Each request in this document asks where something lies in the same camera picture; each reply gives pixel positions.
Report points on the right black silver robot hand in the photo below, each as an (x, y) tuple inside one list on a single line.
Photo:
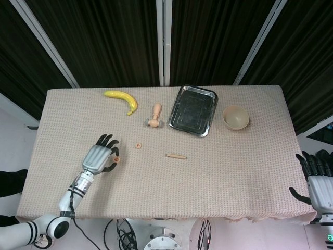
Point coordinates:
[(322, 192)]

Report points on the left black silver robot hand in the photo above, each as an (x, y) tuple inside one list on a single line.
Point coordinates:
[(95, 159)]

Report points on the wooden chess disc bottom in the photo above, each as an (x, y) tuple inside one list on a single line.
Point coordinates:
[(116, 158)]

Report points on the wooden chess disc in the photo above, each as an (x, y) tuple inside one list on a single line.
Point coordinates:
[(116, 158), (138, 145)]

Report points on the wooden chess disc top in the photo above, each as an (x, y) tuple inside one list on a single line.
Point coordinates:
[(138, 145)]

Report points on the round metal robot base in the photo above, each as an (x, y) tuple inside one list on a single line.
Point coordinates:
[(162, 242)]

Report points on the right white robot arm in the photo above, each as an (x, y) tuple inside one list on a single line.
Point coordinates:
[(326, 231)]

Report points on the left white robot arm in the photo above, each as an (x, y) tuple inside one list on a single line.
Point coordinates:
[(65, 201)]

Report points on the yellow banana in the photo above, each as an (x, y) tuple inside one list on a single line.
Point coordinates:
[(125, 96)]

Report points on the small black clip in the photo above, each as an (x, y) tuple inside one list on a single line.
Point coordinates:
[(32, 127)]

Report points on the peach toy hammer grey ends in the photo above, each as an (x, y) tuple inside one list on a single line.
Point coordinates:
[(156, 112)]

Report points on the small wooden stick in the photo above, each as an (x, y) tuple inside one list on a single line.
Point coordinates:
[(177, 156)]

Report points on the black clothed leg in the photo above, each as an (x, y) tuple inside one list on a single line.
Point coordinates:
[(10, 182), (6, 220)]

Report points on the black and white shoe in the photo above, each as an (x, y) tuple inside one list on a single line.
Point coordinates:
[(44, 240)]

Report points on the rectangular metal tray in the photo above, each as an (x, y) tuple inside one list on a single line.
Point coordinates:
[(192, 112)]

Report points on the beige plastic bowl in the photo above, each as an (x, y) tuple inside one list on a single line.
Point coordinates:
[(235, 119)]

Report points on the pink woven tablecloth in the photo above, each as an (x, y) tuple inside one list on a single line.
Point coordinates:
[(208, 182)]

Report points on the black pleated curtain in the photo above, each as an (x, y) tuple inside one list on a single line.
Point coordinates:
[(213, 39), (307, 65), (104, 39), (20, 65)]

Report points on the white metal frame bar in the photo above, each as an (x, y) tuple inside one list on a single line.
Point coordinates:
[(15, 109), (314, 127)]

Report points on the white metal frame post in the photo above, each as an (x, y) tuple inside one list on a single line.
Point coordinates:
[(168, 26), (160, 39), (262, 39), (43, 39)]

